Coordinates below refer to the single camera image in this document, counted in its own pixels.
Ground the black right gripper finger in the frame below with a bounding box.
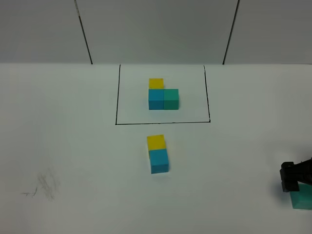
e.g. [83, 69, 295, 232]
[280, 159, 312, 192]

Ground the green template block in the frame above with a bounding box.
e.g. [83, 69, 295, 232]
[164, 89, 179, 110]

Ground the blue template block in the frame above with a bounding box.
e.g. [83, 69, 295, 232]
[148, 89, 164, 110]

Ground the yellow template block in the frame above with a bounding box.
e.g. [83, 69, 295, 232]
[149, 78, 164, 89]

